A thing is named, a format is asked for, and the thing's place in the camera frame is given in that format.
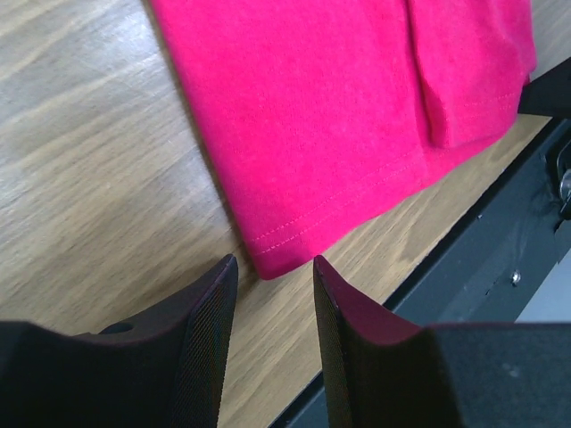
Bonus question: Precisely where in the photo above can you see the magenta t shirt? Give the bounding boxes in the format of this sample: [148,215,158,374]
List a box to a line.
[152,1,536,279]

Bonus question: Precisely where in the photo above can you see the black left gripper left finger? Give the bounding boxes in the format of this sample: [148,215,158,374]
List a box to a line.
[1,255,238,427]

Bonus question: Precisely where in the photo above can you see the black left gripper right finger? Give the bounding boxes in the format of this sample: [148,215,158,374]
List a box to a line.
[313,257,570,427]

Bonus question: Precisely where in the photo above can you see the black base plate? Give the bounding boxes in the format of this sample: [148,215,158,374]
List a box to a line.
[267,118,571,428]

